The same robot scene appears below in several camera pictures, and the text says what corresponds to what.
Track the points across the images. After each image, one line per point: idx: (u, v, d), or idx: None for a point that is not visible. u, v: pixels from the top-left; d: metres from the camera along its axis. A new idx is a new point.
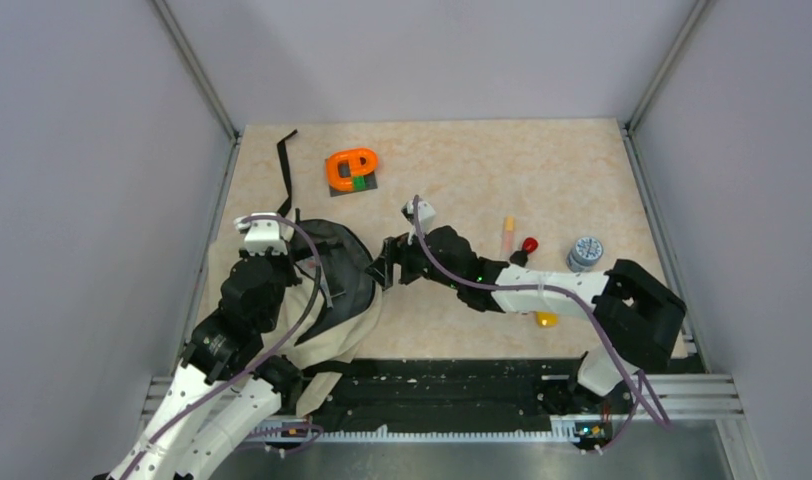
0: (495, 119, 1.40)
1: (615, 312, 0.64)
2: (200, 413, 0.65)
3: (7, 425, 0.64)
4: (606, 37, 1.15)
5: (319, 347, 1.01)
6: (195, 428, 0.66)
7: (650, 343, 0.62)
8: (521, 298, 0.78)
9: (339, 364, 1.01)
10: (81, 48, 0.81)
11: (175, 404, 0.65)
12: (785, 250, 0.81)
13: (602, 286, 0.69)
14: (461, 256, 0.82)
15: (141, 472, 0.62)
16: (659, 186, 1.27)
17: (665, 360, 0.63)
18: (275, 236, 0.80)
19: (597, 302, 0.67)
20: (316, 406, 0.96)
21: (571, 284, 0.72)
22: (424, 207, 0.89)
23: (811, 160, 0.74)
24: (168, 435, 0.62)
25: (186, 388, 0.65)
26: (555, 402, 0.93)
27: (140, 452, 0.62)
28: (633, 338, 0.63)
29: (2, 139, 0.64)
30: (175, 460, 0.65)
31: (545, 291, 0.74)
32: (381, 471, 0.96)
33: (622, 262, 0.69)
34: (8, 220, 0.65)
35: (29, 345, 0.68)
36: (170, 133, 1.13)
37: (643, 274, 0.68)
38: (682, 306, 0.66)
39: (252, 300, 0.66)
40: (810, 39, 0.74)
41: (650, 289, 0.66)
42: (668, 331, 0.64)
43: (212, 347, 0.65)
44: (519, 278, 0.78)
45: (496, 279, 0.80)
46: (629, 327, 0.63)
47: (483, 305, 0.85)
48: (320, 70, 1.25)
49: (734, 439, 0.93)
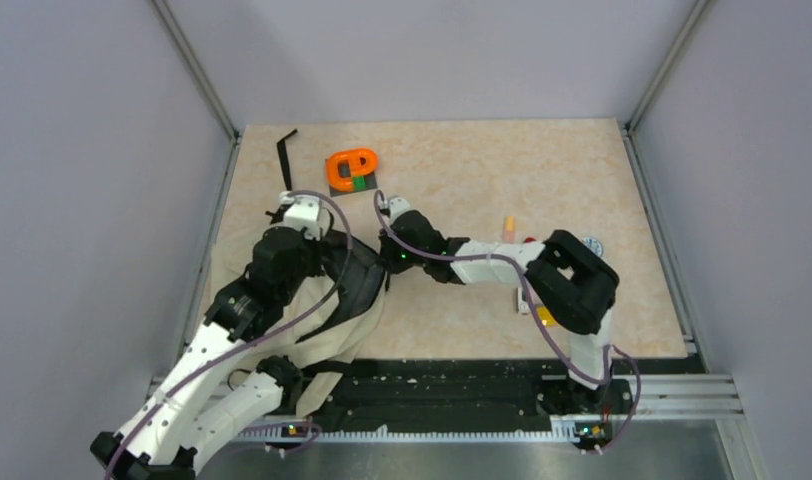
0: (495, 119, 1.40)
1: (543, 274, 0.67)
2: (216, 372, 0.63)
3: (8, 425, 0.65)
4: (607, 37, 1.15)
5: (319, 346, 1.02)
6: (209, 389, 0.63)
7: (575, 304, 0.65)
8: (476, 269, 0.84)
9: (341, 364, 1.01)
10: (79, 47, 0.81)
11: (194, 359, 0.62)
12: (784, 249, 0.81)
13: (538, 252, 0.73)
14: (422, 232, 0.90)
15: (152, 428, 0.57)
16: (659, 186, 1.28)
17: (593, 323, 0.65)
18: (313, 216, 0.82)
19: (529, 266, 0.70)
20: (315, 407, 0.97)
21: (513, 254, 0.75)
22: (397, 200, 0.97)
23: (811, 160, 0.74)
24: (186, 388, 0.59)
25: (207, 345, 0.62)
26: (555, 402, 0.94)
27: (154, 406, 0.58)
28: (559, 300, 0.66)
29: (2, 139, 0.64)
30: (185, 421, 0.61)
31: (492, 260, 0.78)
32: (381, 471, 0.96)
33: (559, 232, 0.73)
34: (6, 221, 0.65)
35: (28, 347, 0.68)
36: (170, 133, 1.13)
37: (576, 243, 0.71)
38: (616, 277, 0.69)
39: (281, 263, 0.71)
40: (810, 39, 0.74)
41: (582, 257, 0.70)
42: (598, 296, 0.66)
43: (237, 307, 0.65)
44: (475, 250, 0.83)
45: (456, 252, 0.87)
46: (555, 287, 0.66)
47: (446, 277, 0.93)
48: (320, 70, 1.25)
49: (734, 439, 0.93)
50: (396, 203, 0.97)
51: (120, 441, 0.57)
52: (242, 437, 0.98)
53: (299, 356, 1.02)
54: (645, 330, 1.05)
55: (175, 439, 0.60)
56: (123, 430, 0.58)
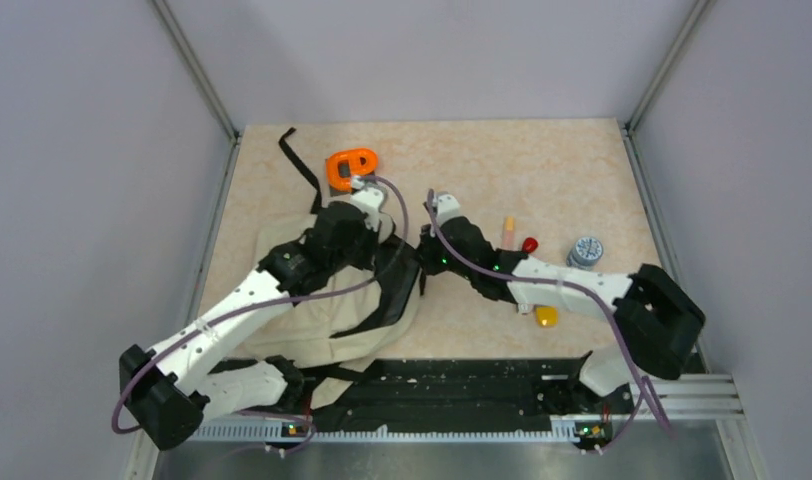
0: (495, 119, 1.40)
1: (634, 314, 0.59)
2: (253, 320, 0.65)
3: (8, 425, 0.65)
4: (607, 37, 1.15)
5: (351, 344, 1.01)
6: (243, 331, 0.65)
7: (666, 351, 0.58)
8: (538, 291, 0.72)
9: (343, 372, 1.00)
10: (80, 47, 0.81)
11: (239, 299, 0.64)
12: (784, 250, 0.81)
13: (625, 288, 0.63)
14: (473, 245, 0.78)
15: (186, 351, 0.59)
16: (658, 186, 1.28)
17: (680, 369, 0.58)
18: (376, 206, 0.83)
19: (618, 304, 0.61)
20: (329, 400, 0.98)
21: (592, 284, 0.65)
22: (446, 198, 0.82)
23: None
24: (228, 323, 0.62)
25: (255, 289, 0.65)
26: (555, 402, 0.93)
27: (193, 332, 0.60)
28: (649, 344, 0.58)
29: (2, 139, 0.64)
30: (212, 357, 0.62)
31: (564, 287, 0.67)
32: (381, 471, 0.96)
33: (646, 265, 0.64)
34: (6, 221, 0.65)
35: (28, 348, 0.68)
36: (170, 132, 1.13)
37: (667, 278, 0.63)
38: (703, 319, 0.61)
39: (338, 236, 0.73)
40: (810, 39, 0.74)
41: (673, 296, 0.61)
42: (687, 340, 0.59)
43: (290, 263, 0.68)
44: (538, 272, 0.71)
45: (514, 270, 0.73)
46: (647, 333, 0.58)
47: (498, 295, 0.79)
48: (321, 70, 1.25)
49: (733, 439, 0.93)
50: (444, 201, 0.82)
51: (153, 356, 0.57)
52: (243, 436, 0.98)
53: (331, 351, 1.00)
54: None
55: (198, 372, 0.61)
56: (156, 349, 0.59)
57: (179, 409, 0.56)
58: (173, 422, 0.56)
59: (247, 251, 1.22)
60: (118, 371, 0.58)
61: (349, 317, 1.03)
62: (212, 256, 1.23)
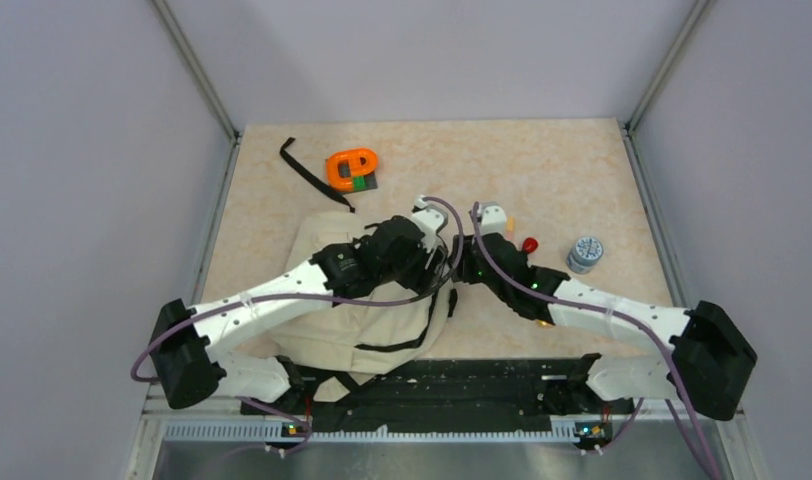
0: (495, 119, 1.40)
1: (695, 356, 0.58)
2: (293, 308, 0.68)
3: (8, 425, 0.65)
4: (607, 37, 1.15)
5: (374, 358, 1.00)
6: (279, 315, 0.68)
7: (723, 393, 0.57)
8: (581, 317, 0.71)
9: (347, 378, 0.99)
10: (80, 48, 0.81)
11: (285, 285, 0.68)
12: (784, 250, 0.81)
13: (681, 328, 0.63)
14: (509, 260, 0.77)
15: (224, 318, 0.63)
16: (658, 186, 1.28)
17: (733, 411, 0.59)
18: (435, 227, 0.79)
19: (677, 345, 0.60)
20: (335, 398, 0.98)
21: (645, 316, 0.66)
22: (492, 211, 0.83)
23: (811, 162, 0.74)
24: (269, 304, 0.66)
25: (302, 279, 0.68)
26: (556, 402, 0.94)
27: (236, 302, 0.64)
28: (705, 386, 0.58)
29: (3, 139, 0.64)
30: (247, 331, 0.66)
31: (613, 316, 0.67)
32: (382, 471, 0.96)
33: (702, 302, 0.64)
34: (6, 222, 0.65)
35: (29, 348, 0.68)
36: (170, 132, 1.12)
37: (727, 319, 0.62)
38: (755, 360, 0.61)
39: (393, 251, 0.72)
40: (810, 40, 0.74)
41: (731, 336, 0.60)
42: (738, 383, 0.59)
43: (342, 264, 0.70)
44: (582, 296, 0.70)
45: (554, 290, 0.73)
46: (708, 376, 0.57)
47: (535, 313, 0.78)
48: (321, 70, 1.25)
49: (733, 439, 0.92)
50: (490, 213, 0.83)
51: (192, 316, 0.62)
52: (243, 436, 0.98)
53: (351, 361, 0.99)
54: None
55: (232, 342, 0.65)
56: (198, 309, 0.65)
57: (200, 372, 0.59)
58: (190, 383, 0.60)
59: (247, 250, 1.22)
60: (159, 322, 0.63)
61: (382, 332, 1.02)
62: (212, 256, 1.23)
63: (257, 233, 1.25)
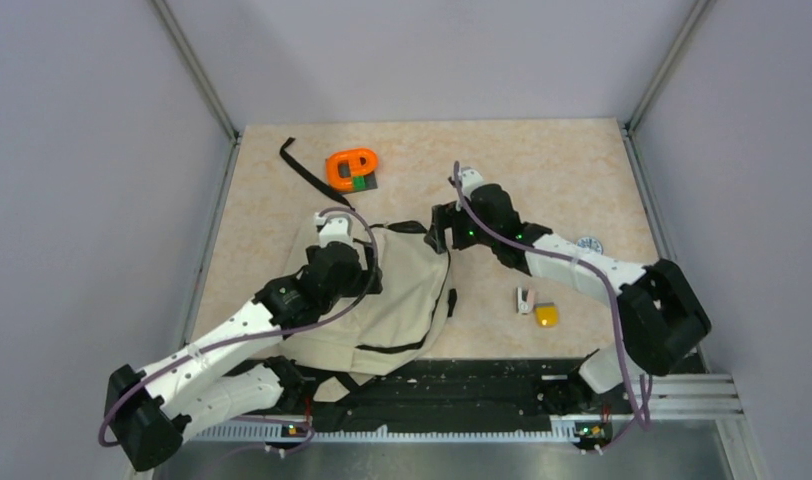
0: (495, 119, 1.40)
1: (638, 302, 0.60)
2: (250, 347, 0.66)
3: (7, 425, 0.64)
4: (608, 37, 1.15)
5: (376, 358, 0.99)
6: (233, 361, 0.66)
7: (660, 344, 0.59)
8: (552, 267, 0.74)
9: (348, 379, 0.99)
10: (79, 47, 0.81)
11: (232, 329, 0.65)
12: (785, 250, 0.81)
13: (635, 276, 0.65)
14: (501, 210, 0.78)
15: (175, 375, 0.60)
16: (659, 186, 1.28)
17: (668, 365, 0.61)
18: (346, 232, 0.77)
19: (625, 289, 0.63)
20: (336, 398, 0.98)
21: (605, 267, 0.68)
22: (470, 174, 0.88)
23: None
24: (219, 351, 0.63)
25: (248, 320, 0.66)
26: (556, 402, 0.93)
27: (184, 357, 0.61)
28: (645, 334, 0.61)
29: (2, 137, 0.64)
30: (204, 380, 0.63)
31: (577, 265, 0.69)
32: (382, 471, 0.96)
33: (664, 261, 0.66)
34: (6, 222, 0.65)
35: (28, 347, 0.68)
36: (170, 132, 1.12)
37: (683, 280, 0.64)
38: (709, 330, 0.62)
39: (334, 275, 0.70)
40: (811, 38, 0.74)
41: (684, 297, 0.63)
42: (684, 340, 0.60)
43: (285, 298, 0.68)
44: (557, 247, 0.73)
45: (535, 242, 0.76)
46: (646, 322, 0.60)
47: (514, 263, 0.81)
48: (321, 70, 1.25)
49: (733, 438, 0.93)
50: (468, 176, 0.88)
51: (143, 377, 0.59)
52: (243, 437, 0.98)
53: (351, 362, 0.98)
54: None
55: (189, 394, 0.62)
56: (149, 369, 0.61)
57: (159, 432, 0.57)
58: (154, 445, 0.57)
59: (246, 250, 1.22)
60: (111, 390, 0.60)
61: (386, 331, 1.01)
62: (212, 256, 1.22)
63: (257, 233, 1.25)
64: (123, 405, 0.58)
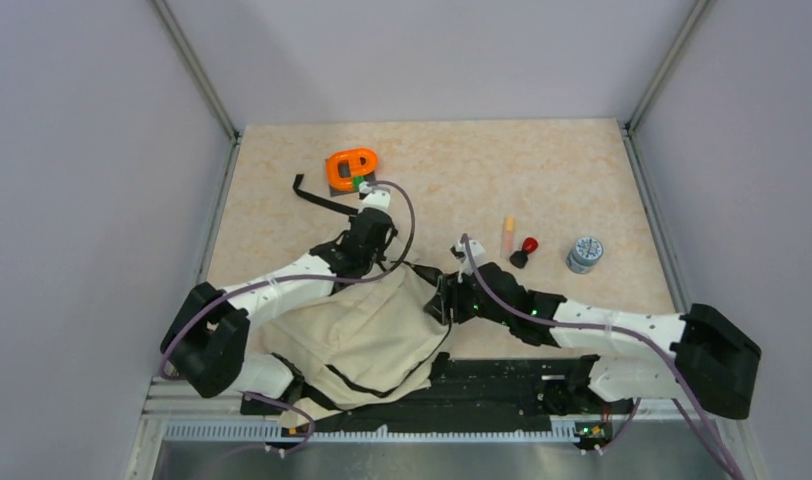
0: (495, 119, 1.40)
1: (701, 363, 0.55)
2: (313, 288, 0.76)
3: (7, 423, 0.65)
4: (608, 37, 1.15)
5: (340, 387, 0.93)
6: (296, 296, 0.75)
7: (735, 394, 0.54)
8: (582, 336, 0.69)
9: (314, 393, 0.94)
10: (78, 48, 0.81)
11: (296, 269, 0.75)
12: (785, 250, 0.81)
13: (680, 332, 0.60)
14: (509, 290, 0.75)
15: (255, 295, 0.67)
16: (658, 186, 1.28)
17: (745, 408, 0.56)
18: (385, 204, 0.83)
19: (678, 352, 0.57)
20: (294, 424, 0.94)
21: (642, 327, 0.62)
22: (475, 244, 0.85)
23: None
24: (292, 282, 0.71)
25: (311, 265, 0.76)
26: (556, 402, 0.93)
27: (262, 281, 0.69)
28: (715, 391, 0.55)
29: (2, 137, 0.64)
30: (271, 309, 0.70)
31: (613, 332, 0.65)
32: (382, 472, 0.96)
33: (698, 304, 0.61)
34: (6, 223, 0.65)
35: (29, 346, 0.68)
36: (170, 133, 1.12)
37: (722, 317, 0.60)
38: (758, 352, 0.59)
39: (373, 236, 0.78)
40: (811, 39, 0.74)
41: (729, 333, 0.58)
42: (748, 378, 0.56)
43: (336, 255, 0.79)
44: (581, 315, 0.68)
45: (553, 314, 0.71)
46: (716, 380, 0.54)
47: (539, 341, 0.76)
48: (321, 70, 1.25)
49: (733, 439, 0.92)
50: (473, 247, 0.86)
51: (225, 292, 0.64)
52: (243, 437, 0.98)
53: (317, 374, 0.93)
54: None
55: (258, 319, 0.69)
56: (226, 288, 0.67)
57: (237, 348, 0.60)
58: (228, 362, 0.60)
59: (247, 250, 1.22)
60: (183, 307, 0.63)
61: (359, 364, 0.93)
62: (212, 256, 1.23)
63: (257, 233, 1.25)
64: (202, 315, 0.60)
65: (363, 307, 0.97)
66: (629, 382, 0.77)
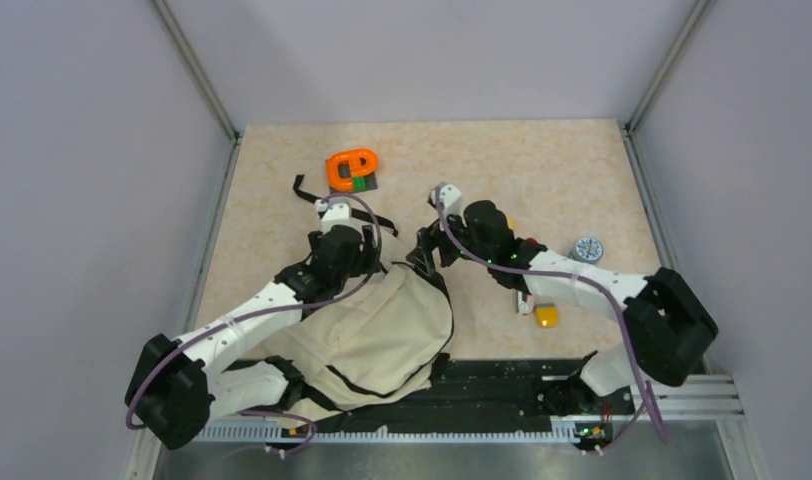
0: (496, 119, 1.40)
1: (646, 317, 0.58)
2: (279, 319, 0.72)
3: (8, 423, 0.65)
4: (608, 37, 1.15)
5: (341, 388, 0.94)
6: (262, 332, 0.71)
7: (673, 355, 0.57)
8: (554, 285, 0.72)
9: (316, 394, 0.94)
10: (78, 49, 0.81)
11: (258, 303, 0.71)
12: (785, 250, 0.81)
13: (638, 289, 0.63)
14: (496, 229, 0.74)
15: (211, 342, 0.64)
16: (659, 186, 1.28)
17: (683, 377, 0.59)
18: (346, 216, 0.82)
19: (629, 303, 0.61)
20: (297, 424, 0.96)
21: (606, 281, 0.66)
22: (448, 190, 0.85)
23: None
24: (252, 321, 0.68)
25: (274, 296, 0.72)
26: (556, 403, 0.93)
27: (219, 326, 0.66)
28: (655, 347, 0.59)
29: (3, 137, 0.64)
30: (234, 350, 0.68)
31: (578, 281, 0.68)
32: (381, 472, 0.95)
33: (664, 269, 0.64)
34: (6, 222, 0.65)
35: (29, 346, 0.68)
36: (170, 133, 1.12)
37: (685, 286, 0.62)
38: (715, 329, 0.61)
39: (342, 255, 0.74)
40: (811, 38, 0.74)
41: (687, 303, 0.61)
42: (694, 348, 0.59)
43: (303, 278, 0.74)
44: (554, 264, 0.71)
45: (530, 261, 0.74)
46: (656, 334, 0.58)
47: (511, 284, 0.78)
48: (321, 70, 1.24)
49: (733, 439, 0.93)
50: (446, 193, 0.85)
51: (180, 345, 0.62)
52: (243, 437, 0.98)
53: (318, 376, 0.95)
54: None
55: (220, 363, 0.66)
56: (183, 338, 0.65)
57: (198, 397, 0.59)
58: (192, 412, 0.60)
59: (247, 251, 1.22)
60: (142, 361, 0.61)
61: (358, 366, 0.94)
62: (212, 257, 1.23)
63: (257, 233, 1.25)
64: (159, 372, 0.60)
65: (363, 308, 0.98)
66: (612, 367, 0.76)
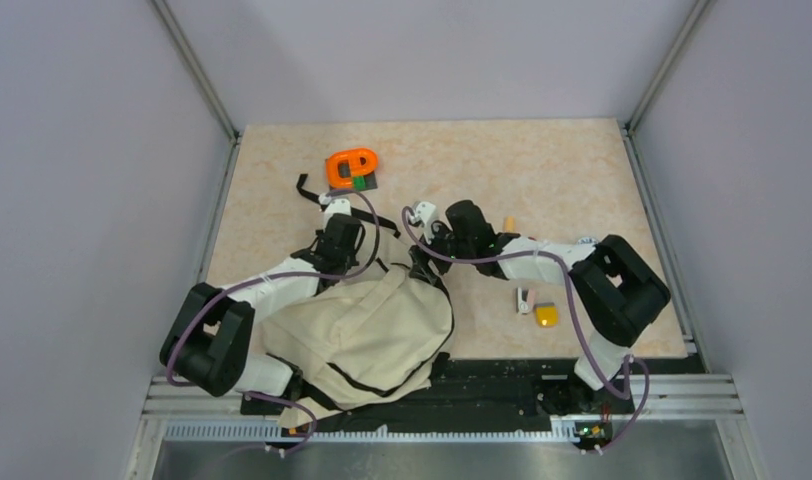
0: (496, 119, 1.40)
1: (589, 274, 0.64)
2: (300, 287, 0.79)
3: (7, 422, 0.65)
4: (608, 37, 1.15)
5: (341, 387, 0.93)
6: (287, 294, 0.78)
7: (617, 313, 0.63)
8: (521, 266, 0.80)
9: (319, 394, 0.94)
10: (78, 50, 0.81)
11: (284, 267, 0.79)
12: (785, 250, 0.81)
13: (586, 254, 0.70)
14: (473, 219, 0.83)
15: (251, 290, 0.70)
16: (659, 186, 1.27)
17: (632, 336, 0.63)
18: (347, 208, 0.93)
19: (575, 265, 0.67)
20: (297, 421, 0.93)
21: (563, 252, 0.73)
22: (423, 206, 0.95)
23: None
24: (284, 279, 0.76)
25: (295, 264, 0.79)
26: (556, 402, 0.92)
27: (256, 279, 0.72)
28: (603, 306, 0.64)
29: (1, 138, 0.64)
30: (266, 306, 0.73)
31: (539, 256, 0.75)
32: (381, 471, 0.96)
33: (612, 236, 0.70)
34: (4, 222, 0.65)
35: (29, 347, 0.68)
36: (170, 133, 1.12)
37: (632, 252, 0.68)
38: (665, 294, 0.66)
39: (346, 237, 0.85)
40: (810, 38, 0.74)
41: (634, 266, 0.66)
42: (645, 309, 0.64)
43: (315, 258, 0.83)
44: (521, 246, 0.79)
45: (503, 248, 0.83)
46: (598, 290, 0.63)
47: (491, 272, 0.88)
48: (321, 70, 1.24)
49: (733, 439, 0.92)
50: (421, 209, 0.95)
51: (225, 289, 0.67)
52: (243, 436, 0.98)
53: (317, 374, 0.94)
54: (644, 331, 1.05)
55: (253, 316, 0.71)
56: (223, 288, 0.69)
57: (244, 336, 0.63)
58: (234, 357, 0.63)
59: (247, 250, 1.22)
60: (186, 306, 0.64)
61: (360, 364, 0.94)
62: (212, 256, 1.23)
63: (257, 233, 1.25)
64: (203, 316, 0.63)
65: (363, 306, 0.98)
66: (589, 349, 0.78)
